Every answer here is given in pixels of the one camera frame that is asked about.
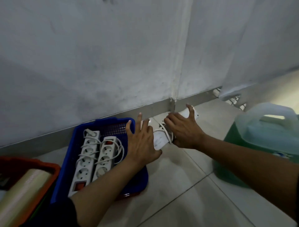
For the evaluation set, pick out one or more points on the person's left hand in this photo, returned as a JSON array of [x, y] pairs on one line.
[[142, 145]]

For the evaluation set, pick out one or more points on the blue plastic basket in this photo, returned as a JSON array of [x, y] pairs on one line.
[[67, 163]]

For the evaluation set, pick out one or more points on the person's black left sleeve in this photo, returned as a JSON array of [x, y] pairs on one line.
[[56, 215]]

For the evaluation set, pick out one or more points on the person's right forearm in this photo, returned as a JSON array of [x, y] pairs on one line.
[[252, 166]]

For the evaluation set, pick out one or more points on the green dish soap jug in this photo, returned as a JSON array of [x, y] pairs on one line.
[[264, 138]]

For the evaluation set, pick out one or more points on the white power strip red switch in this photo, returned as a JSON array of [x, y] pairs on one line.
[[105, 159], [84, 163]]

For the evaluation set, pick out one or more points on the clear yellowish tape roll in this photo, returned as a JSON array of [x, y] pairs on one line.
[[21, 191]]

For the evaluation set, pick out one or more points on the person's left forearm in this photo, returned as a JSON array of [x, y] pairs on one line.
[[102, 191]]

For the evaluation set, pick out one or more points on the red plastic basket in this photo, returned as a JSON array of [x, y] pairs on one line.
[[130, 194], [44, 166]]

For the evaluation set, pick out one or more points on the person's right hand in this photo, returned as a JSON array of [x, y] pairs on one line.
[[186, 133]]

